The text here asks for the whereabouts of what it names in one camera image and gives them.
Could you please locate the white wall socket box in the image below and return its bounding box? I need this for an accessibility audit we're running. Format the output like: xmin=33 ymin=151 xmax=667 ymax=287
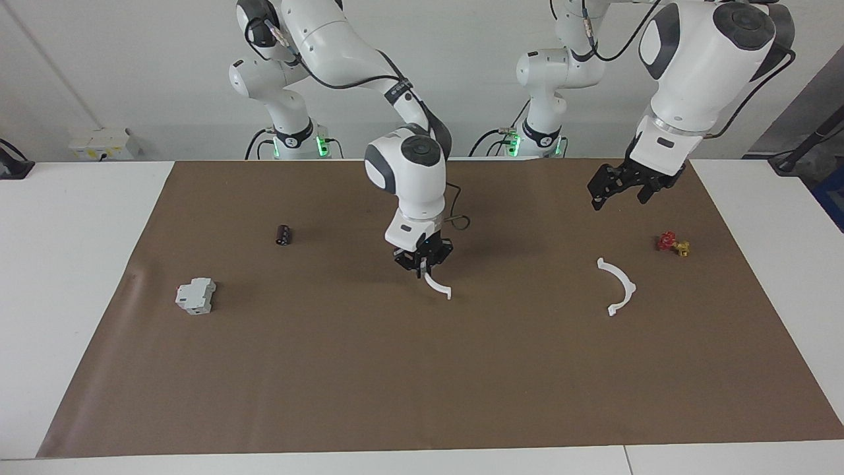
xmin=69 ymin=129 xmax=133 ymax=161

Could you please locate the white half-ring pipe clamp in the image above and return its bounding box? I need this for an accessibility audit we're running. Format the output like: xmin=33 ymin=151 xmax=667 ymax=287
xmin=597 ymin=257 xmax=637 ymax=317
xmin=424 ymin=272 xmax=453 ymax=301

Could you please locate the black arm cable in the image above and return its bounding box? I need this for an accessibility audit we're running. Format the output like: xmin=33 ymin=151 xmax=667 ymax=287
xmin=245 ymin=13 xmax=472 ymax=232
xmin=580 ymin=0 xmax=799 ymax=139

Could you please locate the red-handled brass valve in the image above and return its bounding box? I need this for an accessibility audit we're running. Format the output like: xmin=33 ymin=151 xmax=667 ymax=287
xmin=656 ymin=231 xmax=691 ymax=258

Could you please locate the black base cable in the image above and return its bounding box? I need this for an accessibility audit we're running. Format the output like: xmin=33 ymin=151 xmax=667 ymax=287
xmin=469 ymin=102 xmax=528 ymax=159
xmin=245 ymin=129 xmax=274 ymax=160

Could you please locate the blue crate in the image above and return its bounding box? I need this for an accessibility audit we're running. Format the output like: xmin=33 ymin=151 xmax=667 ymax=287
xmin=812 ymin=165 xmax=844 ymax=232

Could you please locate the white circuit breaker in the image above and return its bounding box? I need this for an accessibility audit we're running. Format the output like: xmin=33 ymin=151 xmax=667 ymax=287
xmin=175 ymin=277 xmax=217 ymax=315

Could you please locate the black tripod stand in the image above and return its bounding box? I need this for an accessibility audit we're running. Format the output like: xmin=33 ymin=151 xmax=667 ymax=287
xmin=768 ymin=106 xmax=844 ymax=175

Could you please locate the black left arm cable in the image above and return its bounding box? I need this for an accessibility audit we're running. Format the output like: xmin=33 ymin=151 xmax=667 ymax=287
xmin=580 ymin=0 xmax=799 ymax=139

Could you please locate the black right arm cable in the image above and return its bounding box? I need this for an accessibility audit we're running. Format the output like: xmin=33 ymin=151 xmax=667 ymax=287
xmin=245 ymin=13 xmax=472 ymax=232

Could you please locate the brown paper mat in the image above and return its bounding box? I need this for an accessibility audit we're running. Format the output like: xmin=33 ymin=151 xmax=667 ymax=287
xmin=36 ymin=158 xmax=844 ymax=459

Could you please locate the black clamp mount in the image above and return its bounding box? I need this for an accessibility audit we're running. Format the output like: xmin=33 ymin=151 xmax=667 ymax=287
xmin=0 ymin=139 xmax=35 ymax=180

